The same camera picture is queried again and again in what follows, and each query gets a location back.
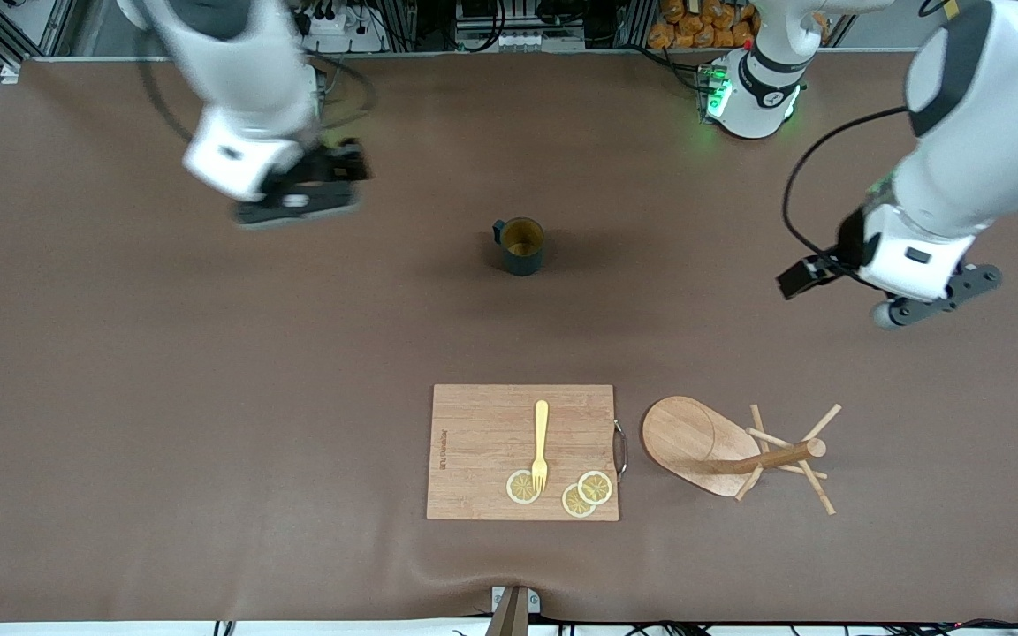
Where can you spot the yellow wooden fork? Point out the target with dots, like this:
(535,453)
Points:
(542,433)

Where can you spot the grey metal bracket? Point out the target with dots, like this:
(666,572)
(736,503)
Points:
(534,601)

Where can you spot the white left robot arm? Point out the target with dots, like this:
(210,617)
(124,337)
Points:
(968,115)

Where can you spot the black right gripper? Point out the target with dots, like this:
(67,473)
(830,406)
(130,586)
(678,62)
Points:
(332,165)

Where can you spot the brown table mat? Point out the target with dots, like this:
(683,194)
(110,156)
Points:
(385,353)

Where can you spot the wooden cutting board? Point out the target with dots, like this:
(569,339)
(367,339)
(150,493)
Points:
(482,442)

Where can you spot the orange snack bag pile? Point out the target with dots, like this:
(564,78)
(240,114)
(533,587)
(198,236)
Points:
(703,22)

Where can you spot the dark green cup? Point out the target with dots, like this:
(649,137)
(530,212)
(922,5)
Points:
(522,261)

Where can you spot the wooden cup rack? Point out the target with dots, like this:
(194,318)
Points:
(686,433)

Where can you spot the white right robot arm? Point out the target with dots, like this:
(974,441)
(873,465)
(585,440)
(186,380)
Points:
(244,79)

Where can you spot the brown tapered post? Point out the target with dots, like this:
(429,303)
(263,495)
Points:
(509,618)

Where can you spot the lemon slice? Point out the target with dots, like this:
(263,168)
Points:
(576,503)
(520,488)
(597,486)

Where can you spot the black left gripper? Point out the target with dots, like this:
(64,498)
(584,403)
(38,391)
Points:
(849,240)

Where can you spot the white power strip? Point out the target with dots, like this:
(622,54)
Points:
(341,26)

